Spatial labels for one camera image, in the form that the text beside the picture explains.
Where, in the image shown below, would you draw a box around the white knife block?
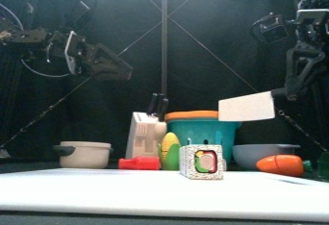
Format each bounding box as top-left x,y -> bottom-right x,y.
125,112 -> 169,160

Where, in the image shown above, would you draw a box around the yellow toy corn green husk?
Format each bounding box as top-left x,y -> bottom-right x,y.
158,132 -> 182,171

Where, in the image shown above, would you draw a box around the grey toy bowl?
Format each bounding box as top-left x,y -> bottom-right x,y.
232,143 -> 303,171

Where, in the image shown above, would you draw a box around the teal basket orange rim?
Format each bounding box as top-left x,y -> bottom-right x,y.
165,110 -> 244,166

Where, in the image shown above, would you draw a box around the orange toy carrot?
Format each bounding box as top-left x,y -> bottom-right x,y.
255,154 -> 315,178

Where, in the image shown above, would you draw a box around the red toy piece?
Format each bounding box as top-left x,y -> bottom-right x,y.
118,156 -> 162,171

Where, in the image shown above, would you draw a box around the white speckled toy sushi block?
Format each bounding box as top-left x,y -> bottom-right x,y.
180,143 -> 227,181

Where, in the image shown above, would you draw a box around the white cutting board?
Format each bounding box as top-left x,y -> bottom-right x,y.
0,167 -> 329,223

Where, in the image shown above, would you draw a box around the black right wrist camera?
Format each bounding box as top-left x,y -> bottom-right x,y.
251,12 -> 299,44

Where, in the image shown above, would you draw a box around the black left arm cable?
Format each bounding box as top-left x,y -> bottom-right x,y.
19,58 -> 73,79

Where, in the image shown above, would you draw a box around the black vertical frame pole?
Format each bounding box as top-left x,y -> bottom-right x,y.
161,0 -> 169,99

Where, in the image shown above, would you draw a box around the black knife handle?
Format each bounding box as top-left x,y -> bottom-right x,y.
148,92 -> 157,116
154,93 -> 165,118
158,98 -> 172,123

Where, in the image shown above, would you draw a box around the white toy pot grey handles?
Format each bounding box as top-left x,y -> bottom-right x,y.
53,140 -> 114,169

